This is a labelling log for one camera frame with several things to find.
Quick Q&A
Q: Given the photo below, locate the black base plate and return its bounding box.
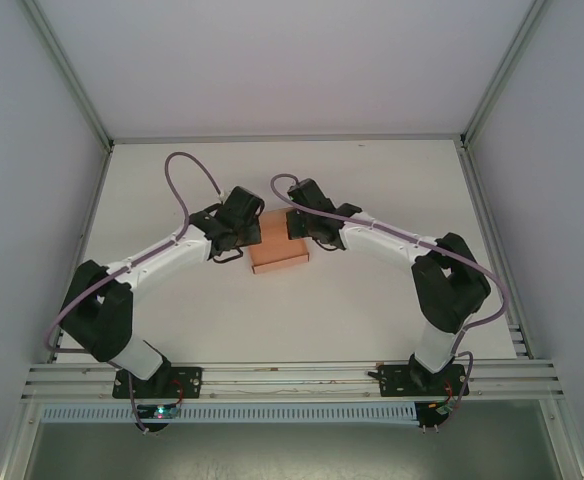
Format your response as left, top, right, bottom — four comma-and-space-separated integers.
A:
366, 363, 469, 399
112, 366, 204, 401

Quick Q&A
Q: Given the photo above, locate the aluminium frame post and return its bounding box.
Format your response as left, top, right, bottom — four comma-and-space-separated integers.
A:
541, 399, 584, 480
460, 0, 556, 151
0, 399, 41, 480
20, 0, 114, 151

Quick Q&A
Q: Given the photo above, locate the aluminium side frame rail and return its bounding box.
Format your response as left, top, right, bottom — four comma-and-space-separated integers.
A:
46, 144, 113, 364
457, 144, 536, 361

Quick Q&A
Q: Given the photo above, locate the tan paper box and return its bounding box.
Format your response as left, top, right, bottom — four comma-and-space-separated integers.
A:
248, 208, 312, 275

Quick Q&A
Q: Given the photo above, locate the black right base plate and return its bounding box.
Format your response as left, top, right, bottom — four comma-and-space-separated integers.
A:
366, 363, 469, 399

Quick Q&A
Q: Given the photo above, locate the aluminium back frame rail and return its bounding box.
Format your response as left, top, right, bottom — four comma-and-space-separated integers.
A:
109, 131, 466, 147

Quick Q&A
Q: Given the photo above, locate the aluminium mounting rail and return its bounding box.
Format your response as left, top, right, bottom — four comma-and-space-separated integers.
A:
20, 358, 568, 404

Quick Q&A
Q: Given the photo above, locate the aluminium lower frame post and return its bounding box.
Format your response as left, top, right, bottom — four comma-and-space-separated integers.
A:
0, 399, 41, 480
541, 399, 584, 480

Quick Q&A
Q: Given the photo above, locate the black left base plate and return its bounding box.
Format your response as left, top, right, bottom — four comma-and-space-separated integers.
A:
112, 366, 204, 401

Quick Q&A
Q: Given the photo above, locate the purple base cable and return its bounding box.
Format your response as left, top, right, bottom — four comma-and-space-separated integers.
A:
128, 380, 152, 437
441, 349, 476, 434

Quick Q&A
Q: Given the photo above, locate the circuit board with green light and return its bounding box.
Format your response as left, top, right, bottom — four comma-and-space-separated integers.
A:
138, 403, 182, 421

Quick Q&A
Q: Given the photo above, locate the white slotted cable duct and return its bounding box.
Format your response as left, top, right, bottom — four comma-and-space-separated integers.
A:
40, 402, 419, 425

